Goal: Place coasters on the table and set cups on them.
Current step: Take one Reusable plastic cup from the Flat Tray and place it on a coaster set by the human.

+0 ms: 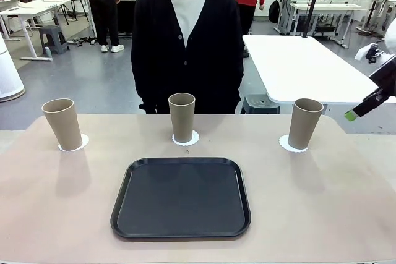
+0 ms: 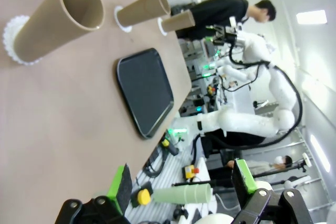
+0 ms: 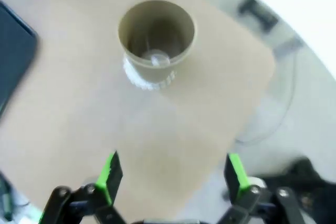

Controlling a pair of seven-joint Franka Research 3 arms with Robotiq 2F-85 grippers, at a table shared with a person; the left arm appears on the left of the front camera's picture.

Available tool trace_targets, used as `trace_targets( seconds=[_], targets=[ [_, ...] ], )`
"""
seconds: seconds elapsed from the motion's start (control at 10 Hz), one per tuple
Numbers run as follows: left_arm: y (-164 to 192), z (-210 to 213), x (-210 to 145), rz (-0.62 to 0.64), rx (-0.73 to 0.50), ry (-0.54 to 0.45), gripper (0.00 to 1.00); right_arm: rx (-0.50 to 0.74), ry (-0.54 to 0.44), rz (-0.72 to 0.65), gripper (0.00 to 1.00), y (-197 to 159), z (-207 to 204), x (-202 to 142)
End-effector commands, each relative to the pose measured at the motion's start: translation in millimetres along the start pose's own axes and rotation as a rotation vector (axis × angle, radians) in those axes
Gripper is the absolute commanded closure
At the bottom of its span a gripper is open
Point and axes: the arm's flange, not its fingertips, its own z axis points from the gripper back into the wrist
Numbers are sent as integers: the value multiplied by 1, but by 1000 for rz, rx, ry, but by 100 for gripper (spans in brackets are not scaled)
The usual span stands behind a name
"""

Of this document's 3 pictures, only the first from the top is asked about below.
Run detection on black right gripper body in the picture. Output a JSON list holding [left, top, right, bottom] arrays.
[[369, 54, 396, 97]]

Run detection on brown plastic cup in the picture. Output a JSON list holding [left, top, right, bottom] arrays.
[[168, 92, 196, 144], [288, 98, 324, 150], [41, 98, 84, 150]]

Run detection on white scalloped paper coaster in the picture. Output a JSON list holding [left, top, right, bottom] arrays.
[[58, 134, 90, 153], [278, 134, 309, 153], [171, 130, 200, 147]]

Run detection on person's right forearm black sleeve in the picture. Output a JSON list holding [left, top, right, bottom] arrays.
[[131, 59, 149, 114]]

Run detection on person's left forearm black sleeve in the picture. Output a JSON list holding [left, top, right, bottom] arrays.
[[228, 59, 245, 114]]

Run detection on large white rounded table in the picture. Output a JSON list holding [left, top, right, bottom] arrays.
[[242, 34, 396, 106]]

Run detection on black stand pole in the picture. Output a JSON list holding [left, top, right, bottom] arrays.
[[301, 0, 325, 39]]

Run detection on dark plastic stool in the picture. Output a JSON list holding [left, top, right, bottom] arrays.
[[239, 94, 281, 115]]

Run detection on black backpack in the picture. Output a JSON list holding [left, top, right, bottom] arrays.
[[267, 0, 281, 25]]

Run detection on black plastic tray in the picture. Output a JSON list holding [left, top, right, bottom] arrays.
[[110, 157, 251, 239]]

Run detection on person in black cardigan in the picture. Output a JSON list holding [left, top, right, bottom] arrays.
[[131, 0, 245, 114]]

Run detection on person in grey hoodie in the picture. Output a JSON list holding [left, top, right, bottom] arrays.
[[77, 0, 126, 54]]

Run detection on grey step stool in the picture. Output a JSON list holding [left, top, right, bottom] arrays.
[[38, 24, 71, 56]]

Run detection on white cylindrical air purifier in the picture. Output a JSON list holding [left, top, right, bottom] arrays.
[[0, 33, 26, 103]]

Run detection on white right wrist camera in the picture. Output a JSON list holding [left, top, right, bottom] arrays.
[[355, 43, 384, 64]]

